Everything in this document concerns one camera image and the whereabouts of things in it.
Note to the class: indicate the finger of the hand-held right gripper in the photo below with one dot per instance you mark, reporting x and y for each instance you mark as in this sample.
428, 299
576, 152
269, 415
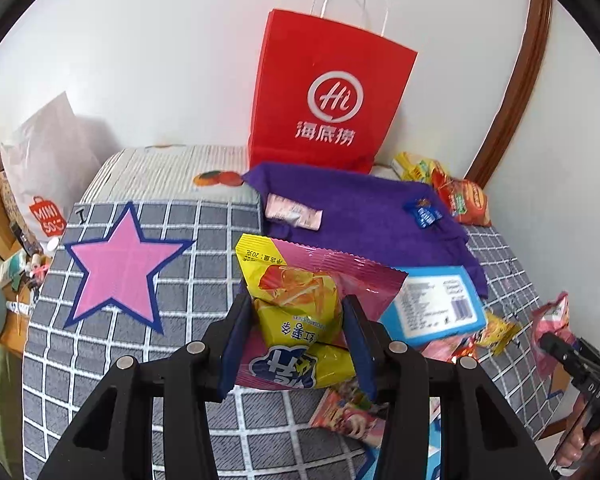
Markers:
560, 350

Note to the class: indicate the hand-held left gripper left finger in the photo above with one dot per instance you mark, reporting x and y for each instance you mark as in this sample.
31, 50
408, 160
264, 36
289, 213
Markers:
235, 355

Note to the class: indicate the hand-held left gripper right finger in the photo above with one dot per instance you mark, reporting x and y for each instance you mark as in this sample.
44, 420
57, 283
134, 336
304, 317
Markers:
364, 360

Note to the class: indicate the yellow pink chip packet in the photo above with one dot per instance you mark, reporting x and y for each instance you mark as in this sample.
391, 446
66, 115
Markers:
300, 285

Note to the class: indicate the purple cloth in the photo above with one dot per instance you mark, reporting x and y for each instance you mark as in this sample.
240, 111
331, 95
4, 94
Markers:
370, 210

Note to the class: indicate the person's right hand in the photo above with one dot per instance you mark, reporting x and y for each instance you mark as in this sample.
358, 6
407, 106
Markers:
577, 447

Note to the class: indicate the pink cartoon snack packet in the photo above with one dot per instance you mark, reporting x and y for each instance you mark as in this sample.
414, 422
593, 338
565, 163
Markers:
340, 415

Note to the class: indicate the small yellow candy packet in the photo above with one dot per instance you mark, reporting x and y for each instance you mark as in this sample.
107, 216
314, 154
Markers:
500, 332

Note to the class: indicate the blue white flat box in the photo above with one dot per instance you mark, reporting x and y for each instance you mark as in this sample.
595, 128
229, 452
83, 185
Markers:
430, 305

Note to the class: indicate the small red candy packet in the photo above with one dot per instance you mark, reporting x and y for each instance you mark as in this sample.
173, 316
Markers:
462, 350

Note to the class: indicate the grey checked blanket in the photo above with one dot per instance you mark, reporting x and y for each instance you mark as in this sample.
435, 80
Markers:
130, 385

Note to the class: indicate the small pink packet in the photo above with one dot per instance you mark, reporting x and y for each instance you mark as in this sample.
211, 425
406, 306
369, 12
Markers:
292, 212

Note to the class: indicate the small blue packet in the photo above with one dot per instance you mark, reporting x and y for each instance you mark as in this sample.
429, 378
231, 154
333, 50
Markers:
422, 215

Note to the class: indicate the orange red snack packet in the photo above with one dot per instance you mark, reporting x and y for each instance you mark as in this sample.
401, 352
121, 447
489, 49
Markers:
467, 200

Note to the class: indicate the striped bedsheet orange prints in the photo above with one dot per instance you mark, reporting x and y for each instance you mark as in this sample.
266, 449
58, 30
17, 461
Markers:
155, 175

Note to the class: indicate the yellow snack packet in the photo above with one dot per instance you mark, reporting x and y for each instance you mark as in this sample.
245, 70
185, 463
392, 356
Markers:
412, 167

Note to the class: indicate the pile of small desk clutter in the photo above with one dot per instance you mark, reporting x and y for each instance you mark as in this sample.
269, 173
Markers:
25, 270

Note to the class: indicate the white plastic bag red label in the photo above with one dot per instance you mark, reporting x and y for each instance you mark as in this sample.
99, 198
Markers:
50, 160

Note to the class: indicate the red paper bag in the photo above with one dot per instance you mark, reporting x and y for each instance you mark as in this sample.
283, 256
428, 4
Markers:
330, 60

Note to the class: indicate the brown wooden door frame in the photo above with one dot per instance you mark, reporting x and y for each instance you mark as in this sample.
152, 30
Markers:
520, 85

